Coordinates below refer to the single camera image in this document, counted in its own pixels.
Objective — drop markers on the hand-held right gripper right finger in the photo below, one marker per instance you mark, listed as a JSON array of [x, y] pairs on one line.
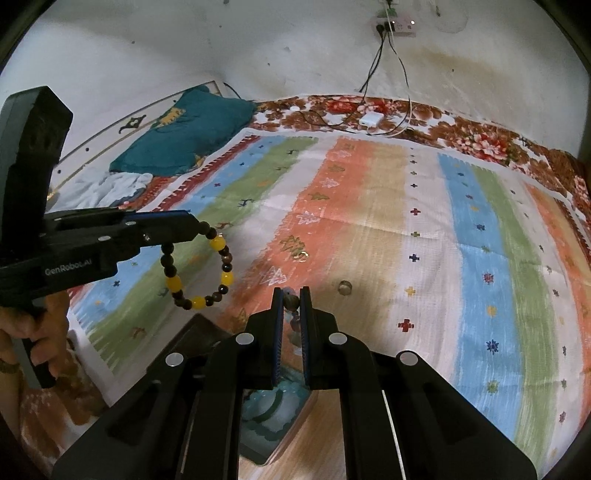
[[304, 350]]

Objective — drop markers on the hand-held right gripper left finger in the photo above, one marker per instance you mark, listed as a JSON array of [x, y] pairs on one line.
[[278, 350]]

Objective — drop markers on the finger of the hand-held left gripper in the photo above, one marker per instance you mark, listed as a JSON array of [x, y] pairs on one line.
[[171, 228], [157, 213]]

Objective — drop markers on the metal tin box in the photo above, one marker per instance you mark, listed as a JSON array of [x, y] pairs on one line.
[[251, 438]]

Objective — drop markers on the person's left hand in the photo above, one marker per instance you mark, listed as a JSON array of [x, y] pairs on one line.
[[18, 325]]

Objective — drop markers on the white crumpled cloth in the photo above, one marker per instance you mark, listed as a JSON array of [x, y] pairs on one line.
[[115, 187]]

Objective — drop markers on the brown round bead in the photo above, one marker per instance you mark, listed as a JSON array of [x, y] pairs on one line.
[[344, 287]]

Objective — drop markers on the teal pillow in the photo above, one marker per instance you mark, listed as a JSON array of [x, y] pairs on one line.
[[184, 134]]

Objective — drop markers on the wristwatch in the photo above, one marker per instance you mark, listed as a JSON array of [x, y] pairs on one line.
[[8, 367]]

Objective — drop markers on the white charger block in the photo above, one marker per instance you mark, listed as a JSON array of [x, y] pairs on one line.
[[370, 119]]

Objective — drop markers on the white power strip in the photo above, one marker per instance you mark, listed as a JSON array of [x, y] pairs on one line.
[[401, 26]]

